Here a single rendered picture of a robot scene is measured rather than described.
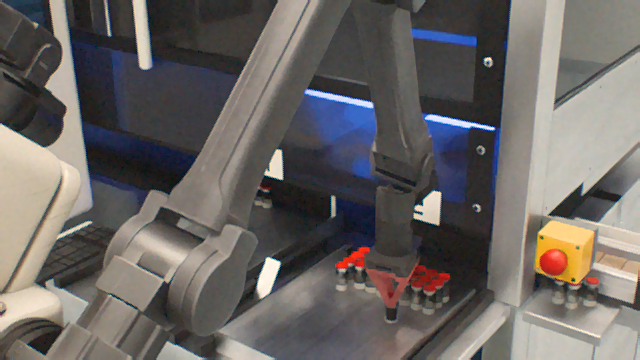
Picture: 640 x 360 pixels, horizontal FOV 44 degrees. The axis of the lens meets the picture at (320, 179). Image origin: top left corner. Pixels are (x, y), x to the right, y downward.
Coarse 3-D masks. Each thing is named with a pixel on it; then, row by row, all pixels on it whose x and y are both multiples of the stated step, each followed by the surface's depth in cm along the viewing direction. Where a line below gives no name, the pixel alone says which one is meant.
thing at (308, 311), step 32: (288, 288) 130; (320, 288) 135; (352, 288) 135; (256, 320) 125; (288, 320) 126; (320, 320) 126; (352, 320) 126; (384, 320) 126; (416, 320) 126; (448, 320) 122; (224, 352) 118; (256, 352) 113; (288, 352) 118; (320, 352) 118; (352, 352) 118; (384, 352) 118; (416, 352) 115
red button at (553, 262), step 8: (552, 248) 120; (544, 256) 119; (552, 256) 118; (560, 256) 118; (544, 264) 119; (552, 264) 118; (560, 264) 118; (544, 272) 120; (552, 272) 119; (560, 272) 118
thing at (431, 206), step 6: (432, 192) 131; (438, 192) 131; (426, 198) 132; (432, 198) 132; (438, 198) 131; (426, 204) 133; (432, 204) 132; (438, 204) 131; (420, 210) 134; (426, 210) 133; (432, 210) 132; (438, 210) 132; (414, 216) 135; (420, 216) 134; (426, 216) 134; (432, 216) 133; (438, 216) 132; (432, 222) 133; (438, 222) 133
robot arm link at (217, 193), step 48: (288, 0) 72; (336, 0) 73; (288, 48) 70; (240, 96) 70; (288, 96) 71; (240, 144) 69; (192, 192) 69; (240, 192) 69; (240, 240) 67; (192, 288) 65; (240, 288) 71
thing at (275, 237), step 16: (256, 208) 165; (272, 208) 165; (192, 224) 158; (256, 224) 158; (272, 224) 158; (288, 224) 158; (304, 224) 158; (320, 224) 150; (336, 224) 154; (272, 240) 152; (288, 240) 152; (304, 240) 146; (256, 256) 146; (272, 256) 139; (256, 272) 137
